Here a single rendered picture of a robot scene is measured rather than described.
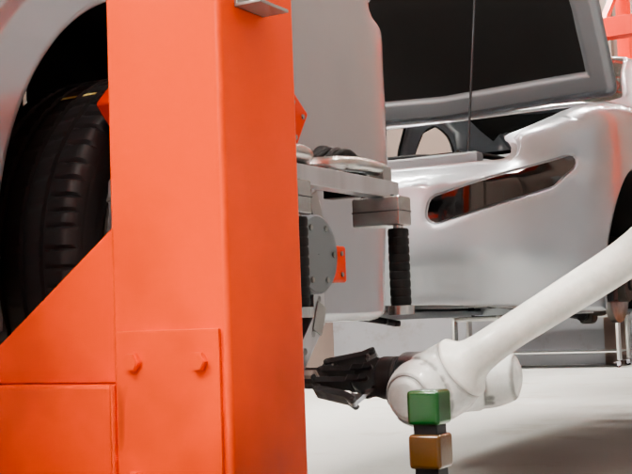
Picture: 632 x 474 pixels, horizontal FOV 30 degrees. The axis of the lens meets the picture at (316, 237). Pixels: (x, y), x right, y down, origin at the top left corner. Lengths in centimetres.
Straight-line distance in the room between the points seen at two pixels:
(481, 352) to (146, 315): 65
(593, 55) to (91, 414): 410
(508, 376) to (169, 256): 79
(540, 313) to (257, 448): 64
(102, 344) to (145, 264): 12
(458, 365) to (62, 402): 66
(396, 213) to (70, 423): 79
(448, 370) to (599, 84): 358
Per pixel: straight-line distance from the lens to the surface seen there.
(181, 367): 130
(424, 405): 137
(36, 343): 146
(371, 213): 201
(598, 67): 526
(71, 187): 178
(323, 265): 190
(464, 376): 181
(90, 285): 140
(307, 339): 213
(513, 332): 180
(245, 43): 135
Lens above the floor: 74
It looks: 4 degrees up
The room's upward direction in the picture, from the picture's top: 2 degrees counter-clockwise
